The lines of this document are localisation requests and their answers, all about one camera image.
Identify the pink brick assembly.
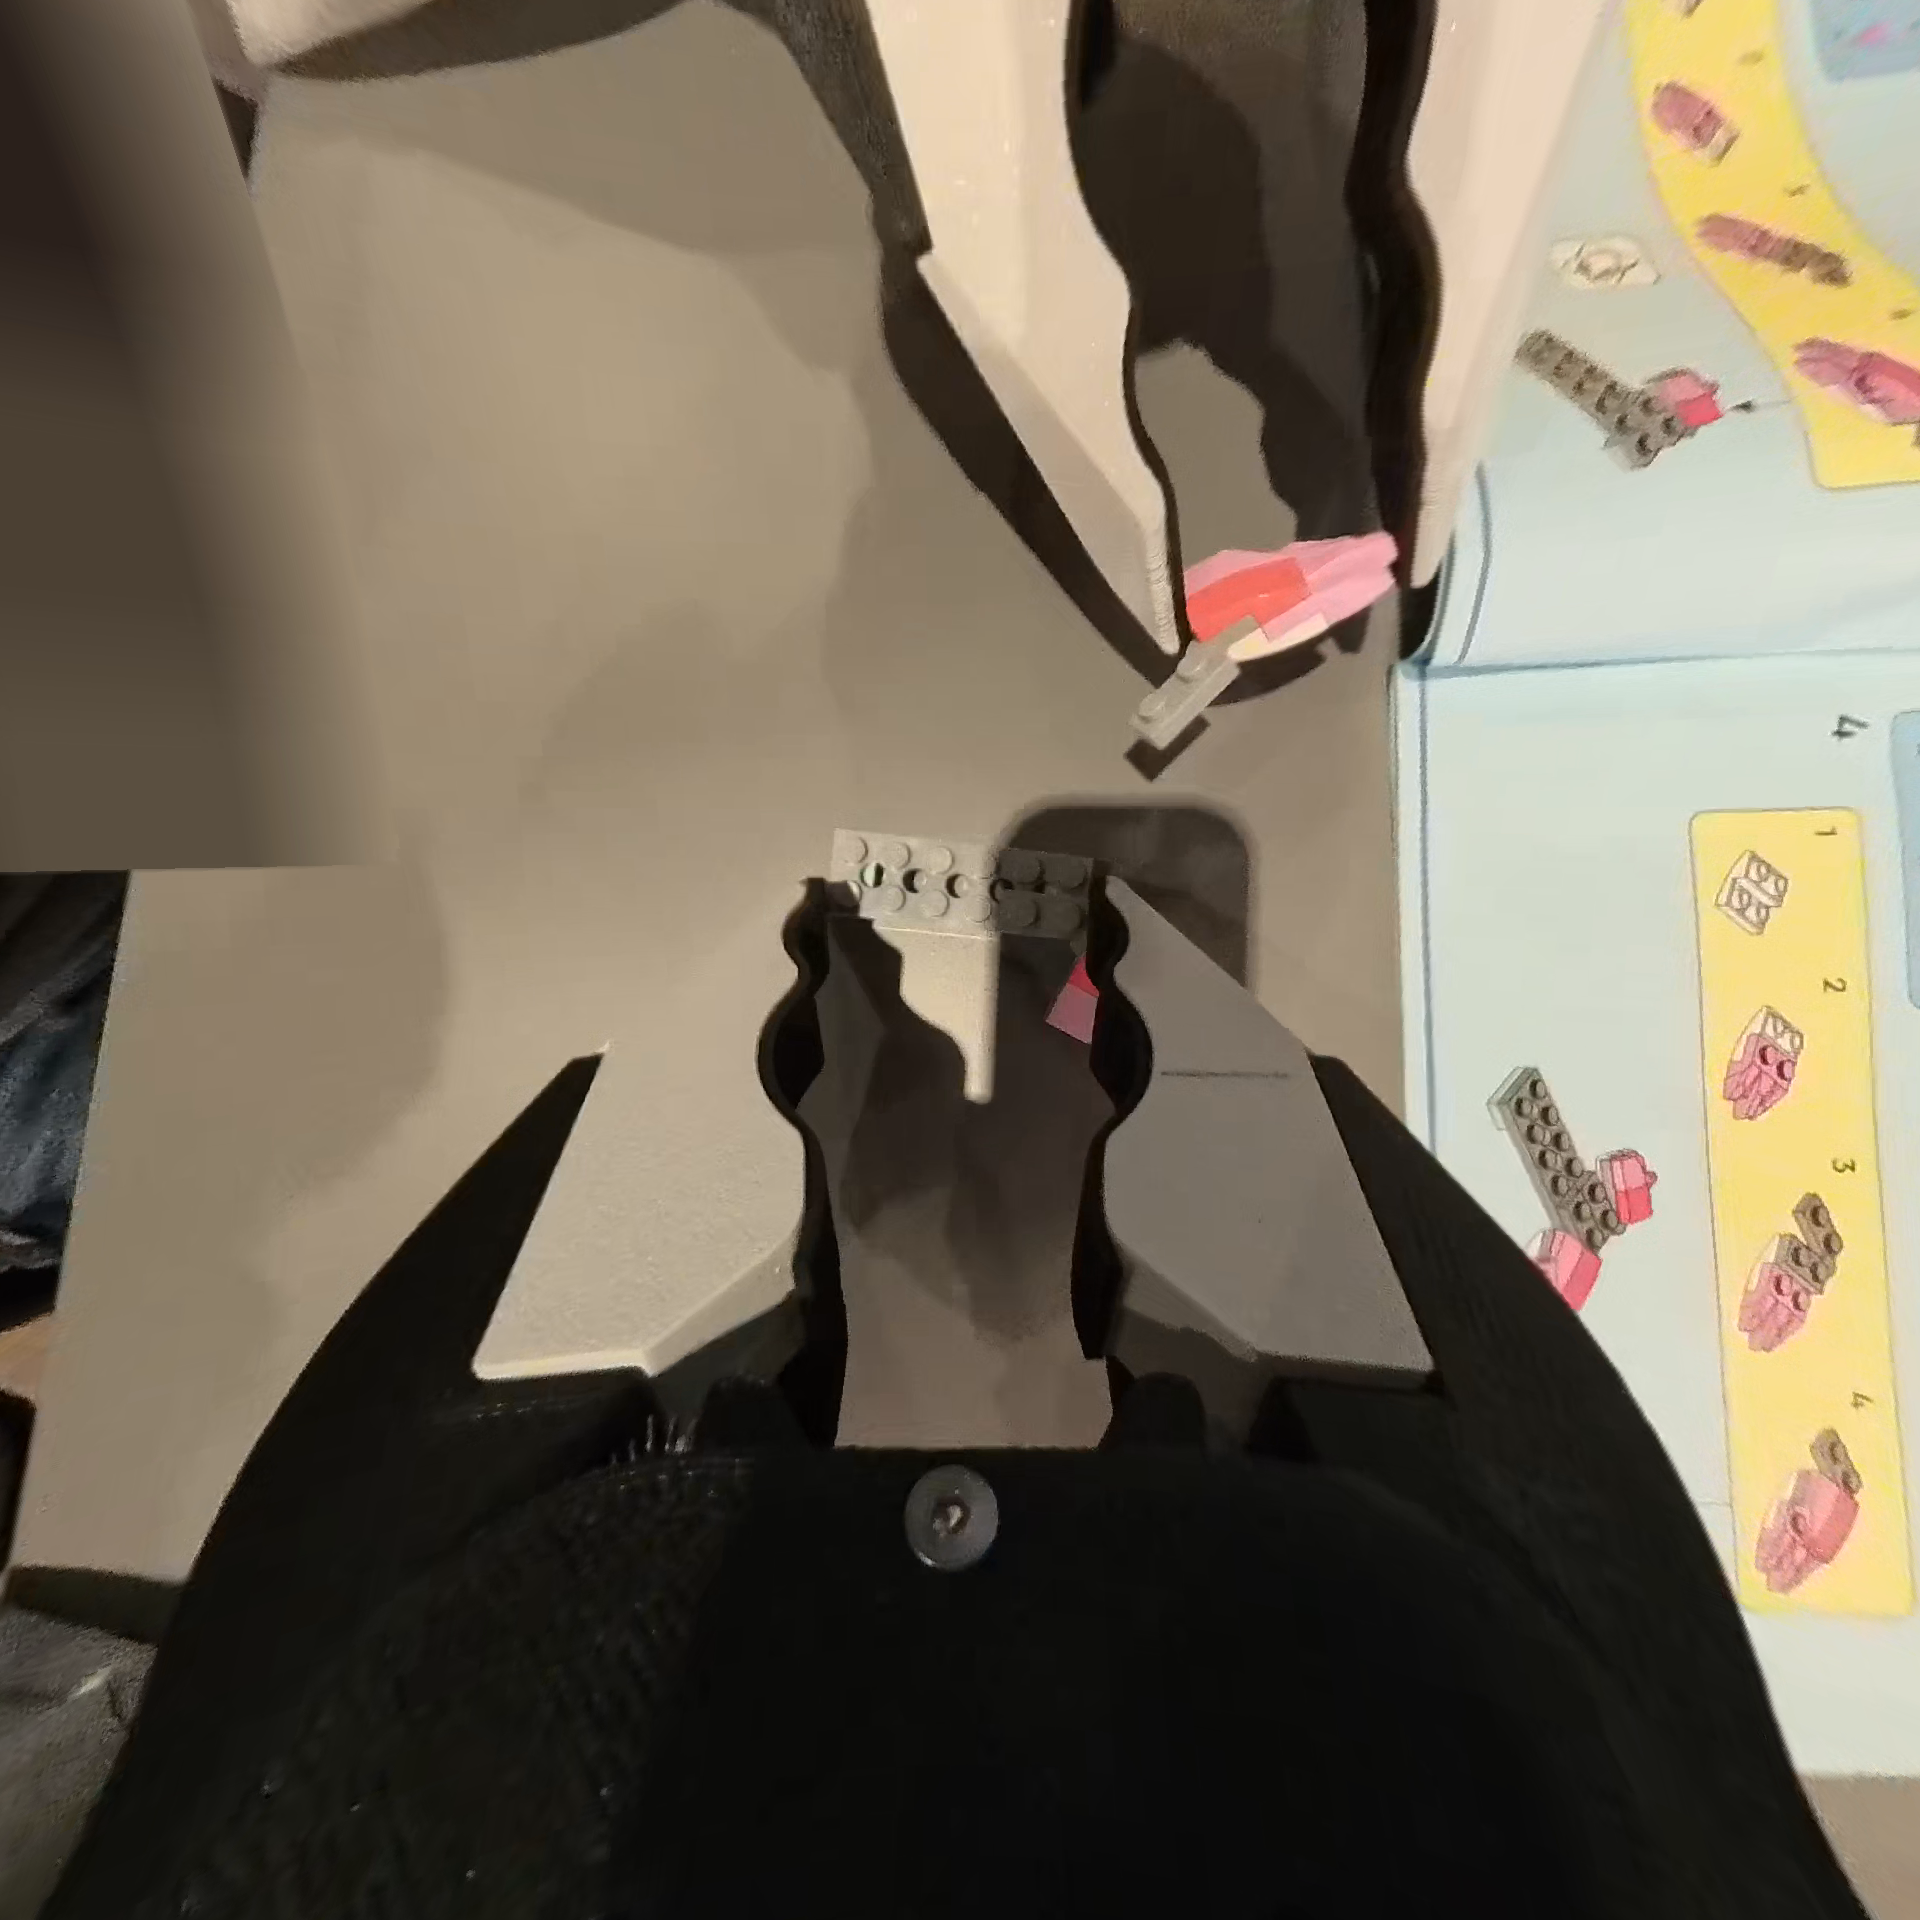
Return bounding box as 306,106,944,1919
1130,528,1409,755

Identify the grey desk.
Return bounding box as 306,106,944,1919
8,0,1920,1920

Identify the grey plate brick assembly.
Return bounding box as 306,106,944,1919
831,825,1108,1108

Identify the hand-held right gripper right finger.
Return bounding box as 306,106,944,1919
1083,874,1437,1393

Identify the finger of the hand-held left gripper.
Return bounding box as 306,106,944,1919
867,0,1197,656
1347,0,1642,591

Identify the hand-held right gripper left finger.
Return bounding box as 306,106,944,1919
468,880,845,1445

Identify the light blue instruction booklet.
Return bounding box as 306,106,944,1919
1384,0,1920,1784

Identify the person's leg in jeans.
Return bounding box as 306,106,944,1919
0,867,136,1321

